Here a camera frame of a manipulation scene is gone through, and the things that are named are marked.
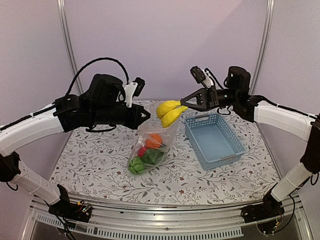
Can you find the green toy bell pepper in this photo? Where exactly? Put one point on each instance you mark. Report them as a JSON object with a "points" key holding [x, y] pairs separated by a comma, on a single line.
{"points": [[152, 156]]}

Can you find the right aluminium corner post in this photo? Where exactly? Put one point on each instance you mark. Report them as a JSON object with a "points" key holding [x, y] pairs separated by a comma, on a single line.
{"points": [[270, 6]]}

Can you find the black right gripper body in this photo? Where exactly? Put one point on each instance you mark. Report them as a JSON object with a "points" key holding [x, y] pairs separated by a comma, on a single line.
{"points": [[223, 100]]}

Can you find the aluminium corner post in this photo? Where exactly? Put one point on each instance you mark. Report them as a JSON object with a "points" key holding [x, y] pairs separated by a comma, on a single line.
{"points": [[270, 6], [61, 7]]}

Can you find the orange toy orange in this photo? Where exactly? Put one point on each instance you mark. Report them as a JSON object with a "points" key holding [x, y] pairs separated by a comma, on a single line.
{"points": [[154, 141]]}

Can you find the floral patterned table mat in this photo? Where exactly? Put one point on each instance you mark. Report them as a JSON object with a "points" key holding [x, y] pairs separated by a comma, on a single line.
{"points": [[95, 164]]}

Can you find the blue perforated plastic basket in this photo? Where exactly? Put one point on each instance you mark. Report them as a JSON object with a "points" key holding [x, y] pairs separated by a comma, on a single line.
{"points": [[215, 144]]}

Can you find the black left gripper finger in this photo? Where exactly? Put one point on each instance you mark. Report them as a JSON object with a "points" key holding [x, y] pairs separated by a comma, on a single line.
{"points": [[143, 113], [141, 120]]}

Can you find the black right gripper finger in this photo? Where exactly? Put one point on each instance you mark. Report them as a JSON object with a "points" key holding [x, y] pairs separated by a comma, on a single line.
{"points": [[203, 107], [199, 96]]}

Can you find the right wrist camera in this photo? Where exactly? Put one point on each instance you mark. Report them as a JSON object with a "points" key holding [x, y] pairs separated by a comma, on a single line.
{"points": [[202, 77]]}

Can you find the aluminium front rail frame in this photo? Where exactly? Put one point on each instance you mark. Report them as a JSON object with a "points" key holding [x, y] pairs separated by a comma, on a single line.
{"points": [[121, 220]]}

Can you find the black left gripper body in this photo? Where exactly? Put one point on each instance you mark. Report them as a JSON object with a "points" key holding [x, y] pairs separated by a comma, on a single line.
{"points": [[108, 115]]}

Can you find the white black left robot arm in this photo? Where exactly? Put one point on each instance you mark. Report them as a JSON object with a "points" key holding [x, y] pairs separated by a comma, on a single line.
{"points": [[108, 101]]}

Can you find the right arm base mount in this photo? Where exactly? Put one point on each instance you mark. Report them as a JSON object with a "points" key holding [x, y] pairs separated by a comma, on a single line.
{"points": [[269, 208]]}

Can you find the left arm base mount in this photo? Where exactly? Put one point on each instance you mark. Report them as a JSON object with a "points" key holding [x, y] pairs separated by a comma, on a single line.
{"points": [[80, 211]]}

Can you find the left aluminium corner post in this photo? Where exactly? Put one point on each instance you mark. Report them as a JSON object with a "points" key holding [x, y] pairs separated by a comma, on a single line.
{"points": [[61, 7]]}

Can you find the green toy cabbage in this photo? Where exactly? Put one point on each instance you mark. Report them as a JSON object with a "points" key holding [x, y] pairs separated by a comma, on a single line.
{"points": [[136, 166]]}

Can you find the yellow toy banana bunch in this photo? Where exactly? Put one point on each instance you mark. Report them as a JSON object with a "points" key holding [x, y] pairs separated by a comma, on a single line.
{"points": [[169, 111]]}

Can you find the red toy apple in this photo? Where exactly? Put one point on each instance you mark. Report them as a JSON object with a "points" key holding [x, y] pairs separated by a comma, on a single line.
{"points": [[142, 151]]}

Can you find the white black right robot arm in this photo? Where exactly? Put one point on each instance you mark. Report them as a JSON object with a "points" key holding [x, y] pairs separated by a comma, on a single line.
{"points": [[259, 109]]}

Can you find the clear zip top bag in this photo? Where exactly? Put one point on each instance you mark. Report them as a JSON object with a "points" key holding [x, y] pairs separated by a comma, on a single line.
{"points": [[153, 125]]}

